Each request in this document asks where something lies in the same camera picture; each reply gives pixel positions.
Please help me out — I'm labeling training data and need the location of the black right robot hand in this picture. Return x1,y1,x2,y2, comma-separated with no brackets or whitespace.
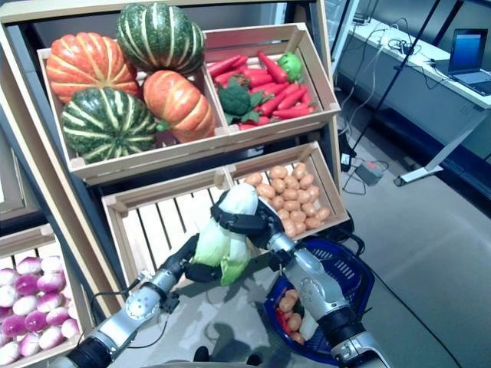
209,194,287,249

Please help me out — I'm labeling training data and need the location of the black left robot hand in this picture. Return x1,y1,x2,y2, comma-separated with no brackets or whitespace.
158,232,223,285

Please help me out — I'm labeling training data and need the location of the napa cabbage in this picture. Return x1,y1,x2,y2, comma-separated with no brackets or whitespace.
298,314,319,338
190,182,259,287

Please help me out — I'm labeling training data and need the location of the blue plastic shopping basket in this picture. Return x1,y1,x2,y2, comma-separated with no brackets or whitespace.
262,235,376,362

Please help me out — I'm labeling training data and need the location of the wooden slatted crate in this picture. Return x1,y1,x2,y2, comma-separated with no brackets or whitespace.
202,22,341,135
101,168,236,288
0,223,84,368
228,140,351,241

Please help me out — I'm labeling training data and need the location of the red tomato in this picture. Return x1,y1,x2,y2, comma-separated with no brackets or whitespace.
275,310,291,334

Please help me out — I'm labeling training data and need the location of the black power brick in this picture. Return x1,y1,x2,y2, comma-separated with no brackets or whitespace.
339,151,356,173

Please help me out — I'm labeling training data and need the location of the grey power adapter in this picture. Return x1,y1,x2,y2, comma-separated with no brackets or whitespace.
354,160,384,188

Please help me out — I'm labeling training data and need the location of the red orange carrot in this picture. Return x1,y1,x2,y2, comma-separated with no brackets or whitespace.
276,87,308,111
264,83,301,116
272,106,316,120
206,54,249,79
242,67,275,87
257,51,288,84

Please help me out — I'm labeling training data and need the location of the large wooden crate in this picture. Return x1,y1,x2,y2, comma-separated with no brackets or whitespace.
36,48,231,181

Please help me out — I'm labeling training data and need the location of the dark green broccoli head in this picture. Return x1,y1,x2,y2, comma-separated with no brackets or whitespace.
218,76,275,126

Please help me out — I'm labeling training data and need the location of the elongated orange pumpkin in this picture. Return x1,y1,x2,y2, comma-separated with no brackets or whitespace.
143,70,218,143

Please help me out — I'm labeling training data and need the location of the light green bell pepper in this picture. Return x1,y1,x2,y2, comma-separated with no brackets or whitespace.
277,51,304,84

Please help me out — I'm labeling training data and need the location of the green striped pumpkin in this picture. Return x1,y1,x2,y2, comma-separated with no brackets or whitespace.
60,87,157,165
116,2,206,76

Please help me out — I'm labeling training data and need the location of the white desk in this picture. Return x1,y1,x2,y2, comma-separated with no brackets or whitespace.
337,22,491,189

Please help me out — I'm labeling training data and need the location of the black tripod stand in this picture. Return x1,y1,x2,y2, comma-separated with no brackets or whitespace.
348,0,442,158

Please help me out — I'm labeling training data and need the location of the round orange striped pumpkin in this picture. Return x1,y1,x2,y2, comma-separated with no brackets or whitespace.
44,32,140,104

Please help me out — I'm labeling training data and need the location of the open laptop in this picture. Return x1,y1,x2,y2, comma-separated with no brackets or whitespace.
433,27,491,96

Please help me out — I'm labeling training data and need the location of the black basket handle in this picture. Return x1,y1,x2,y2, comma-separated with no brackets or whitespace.
333,225,365,254

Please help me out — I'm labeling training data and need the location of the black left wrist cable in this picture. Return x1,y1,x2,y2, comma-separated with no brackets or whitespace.
78,270,181,348

